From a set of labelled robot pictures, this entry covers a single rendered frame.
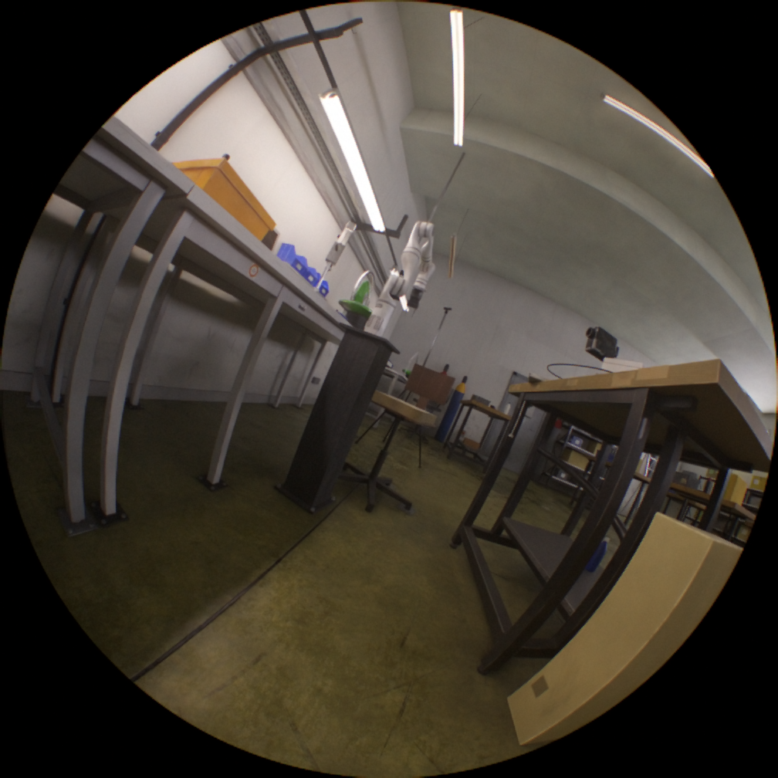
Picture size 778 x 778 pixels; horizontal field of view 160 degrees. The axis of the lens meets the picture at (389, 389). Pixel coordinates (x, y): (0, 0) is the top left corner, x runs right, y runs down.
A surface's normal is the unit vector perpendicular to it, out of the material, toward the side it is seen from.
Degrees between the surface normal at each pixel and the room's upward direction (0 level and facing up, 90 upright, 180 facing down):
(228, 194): 94
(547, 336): 90
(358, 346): 90
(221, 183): 94
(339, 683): 0
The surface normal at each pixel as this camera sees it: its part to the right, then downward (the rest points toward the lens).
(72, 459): 0.90, 0.39
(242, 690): 0.40, -0.92
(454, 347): -0.16, -0.06
